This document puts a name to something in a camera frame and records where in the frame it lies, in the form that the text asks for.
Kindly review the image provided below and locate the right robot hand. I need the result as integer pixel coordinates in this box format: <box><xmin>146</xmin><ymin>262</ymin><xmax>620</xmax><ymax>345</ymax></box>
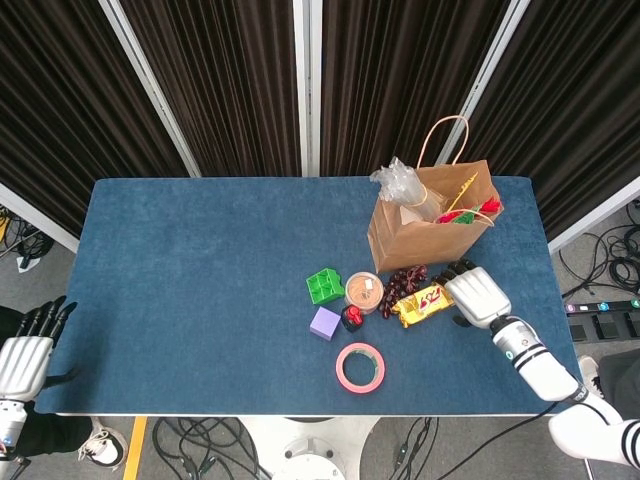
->
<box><xmin>432</xmin><ymin>258</ymin><xmax>513</xmax><ymax>331</ymax></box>

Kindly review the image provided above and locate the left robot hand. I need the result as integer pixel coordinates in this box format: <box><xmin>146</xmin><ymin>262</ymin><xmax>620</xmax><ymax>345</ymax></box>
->
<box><xmin>0</xmin><ymin>295</ymin><xmax>81</xmax><ymax>401</ymax></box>

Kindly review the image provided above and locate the gold foil snack packet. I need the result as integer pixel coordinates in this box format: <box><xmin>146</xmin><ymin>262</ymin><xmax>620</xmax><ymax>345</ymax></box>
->
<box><xmin>391</xmin><ymin>283</ymin><xmax>456</xmax><ymax>330</ymax></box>

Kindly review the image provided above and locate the colourful feather shuttlecock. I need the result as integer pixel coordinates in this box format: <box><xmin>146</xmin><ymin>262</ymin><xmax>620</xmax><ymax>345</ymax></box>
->
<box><xmin>433</xmin><ymin>172</ymin><xmax>503</xmax><ymax>226</ymax></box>

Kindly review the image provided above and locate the clear plastic bag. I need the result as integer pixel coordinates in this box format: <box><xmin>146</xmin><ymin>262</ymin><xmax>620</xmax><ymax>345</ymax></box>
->
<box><xmin>369</xmin><ymin>155</ymin><xmax>446</xmax><ymax>224</ymax></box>

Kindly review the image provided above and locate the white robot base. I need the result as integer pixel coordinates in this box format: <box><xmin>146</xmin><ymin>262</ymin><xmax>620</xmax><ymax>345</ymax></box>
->
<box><xmin>239</xmin><ymin>415</ymin><xmax>381</xmax><ymax>480</ymax></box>

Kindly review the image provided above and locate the brown paper bag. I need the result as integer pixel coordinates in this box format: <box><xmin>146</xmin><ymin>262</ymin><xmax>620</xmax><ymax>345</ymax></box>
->
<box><xmin>367</xmin><ymin>115</ymin><xmax>505</xmax><ymax>275</ymax></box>

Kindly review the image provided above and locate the person in black clothes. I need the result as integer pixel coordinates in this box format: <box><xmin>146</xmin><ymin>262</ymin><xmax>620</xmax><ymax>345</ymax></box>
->
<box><xmin>0</xmin><ymin>304</ymin><xmax>94</xmax><ymax>459</ymax></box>
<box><xmin>597</xmin><ymin>349</ymin><xmax>640</xmax><ymax>401</ymax></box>

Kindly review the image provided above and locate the dark purple grape bunch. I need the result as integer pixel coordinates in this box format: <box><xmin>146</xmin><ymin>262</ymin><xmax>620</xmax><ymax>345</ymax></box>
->
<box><xmin>377</xmin><ymin>264</ymin><xmax>430</xmax><ymax>320</ymax></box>

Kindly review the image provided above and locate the clear tub of rubber bands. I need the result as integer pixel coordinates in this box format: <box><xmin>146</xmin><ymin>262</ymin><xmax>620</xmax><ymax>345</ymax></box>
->
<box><xmin>344</xmin><ymin>271</ymin><xmax>385</xmax><ymax>316</ymax></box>

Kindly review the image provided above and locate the black foot pedal unit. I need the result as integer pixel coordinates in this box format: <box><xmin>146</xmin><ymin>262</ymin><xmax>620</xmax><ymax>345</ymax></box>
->
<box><xmin>569</xmin><ymin>312</ymin><xmax>640</xmax><ymax>344</ymax></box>

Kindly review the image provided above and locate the black bottle with red cap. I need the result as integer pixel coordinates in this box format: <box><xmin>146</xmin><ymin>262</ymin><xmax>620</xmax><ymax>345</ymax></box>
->
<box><xmin>340</xmin><ymin>304</ymin><xmax>365</xmax><ymax>334</ymax></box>

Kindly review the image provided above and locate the yellow floor tape strip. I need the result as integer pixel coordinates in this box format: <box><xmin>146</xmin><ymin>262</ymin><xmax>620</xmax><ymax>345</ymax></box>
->
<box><xmin>122</xmin><ymin>417</ymin><xmax>149</xmax><ymax>480</ymax></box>

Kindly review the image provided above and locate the green plastic grid block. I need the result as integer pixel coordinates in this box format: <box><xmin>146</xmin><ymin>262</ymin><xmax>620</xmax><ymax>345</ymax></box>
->
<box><xmin>305</xmin><ymin>268</ymin><xmax>346</xmax><ymax>305</ymax></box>

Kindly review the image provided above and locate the purple foam cube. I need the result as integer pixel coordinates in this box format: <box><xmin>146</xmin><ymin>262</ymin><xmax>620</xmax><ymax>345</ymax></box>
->
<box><xmin>309</xmin><ymin>306</ymin><xmax>343</xmax><ymax>343</ymax></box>

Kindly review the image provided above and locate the red tape roll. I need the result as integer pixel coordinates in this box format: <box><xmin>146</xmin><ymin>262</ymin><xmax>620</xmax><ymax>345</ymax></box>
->
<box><xmin>335</xmin><ymin>342</ymin><xmax>387</xmax><ymax>396</ymax></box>

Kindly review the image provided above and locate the blue velvet table cover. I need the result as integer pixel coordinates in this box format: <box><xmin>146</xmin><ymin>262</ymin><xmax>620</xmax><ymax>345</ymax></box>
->
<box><xmin>35</xmin><ymin>177</ymin><xmax>591</xmax><ymax>417</ymax></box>

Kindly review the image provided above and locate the dark brown pleated curtain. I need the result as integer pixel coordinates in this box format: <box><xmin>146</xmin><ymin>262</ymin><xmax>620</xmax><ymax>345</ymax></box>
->
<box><xmin>474</xmin><ymin>0</ymin><xmax>640</xmax><ymax>241</ymax></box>
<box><xmin>0</xmin><ymin>0</ymin><xmax>190</xmax><ymax>240</ymax></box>
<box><xmin>320</xmin><ymin>0</ymin><xmax>511</xmax><ymax>177</ymax></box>
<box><xmin>121</xmin><ymin>0</ymin><xmax>303</xmax><ymax>177</ymax></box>

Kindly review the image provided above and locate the black floor cable bundle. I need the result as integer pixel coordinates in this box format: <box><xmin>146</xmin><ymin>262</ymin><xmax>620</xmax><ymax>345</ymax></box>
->
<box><xmin>0</xmin><ymin>204</ymin><xmax>56</xmax><ymax>266</ymax></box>
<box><xmin>557</xmin><ymin>199</ymin><xmax>640</xmax><ymax>296</ymax></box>
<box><xmin>149</xmin><ymin>417</ymin><xmax>274</xmax><ymax>480</ymax></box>
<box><xmin>359</xmin><ymin>417</ymin><xmax>451</xmax><ymax>480</ymax></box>

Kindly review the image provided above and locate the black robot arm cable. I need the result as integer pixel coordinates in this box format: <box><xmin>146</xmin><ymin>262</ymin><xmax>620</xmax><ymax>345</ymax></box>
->
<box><xmin>434</xmin><ymin>402</ymin><xmax>559</xmax><ymax>480</ymax></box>

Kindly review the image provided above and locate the white partition frame post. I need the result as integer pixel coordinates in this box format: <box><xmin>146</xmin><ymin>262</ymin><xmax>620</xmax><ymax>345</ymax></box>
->
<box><xmin>0</xmin><ymin>180</ymin><xmax>80</xmax><ymax>254</ymax></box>
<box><xmin>98</xmin><ymin>0</ymin><xmax>202</xmax><ymax>179</ymax></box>
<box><xmin>434</xmin><ymin>0</ymin><xmax>532</xmax><ymax>167</ymax></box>
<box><xmin>547</xmin><ymin>177</ymin><xmax>640</xmax><ymax>255</ymax></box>
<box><xmin>292</xmin><ymin>0</ymin><xmax>324</xmax><ymax>177</ymax></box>

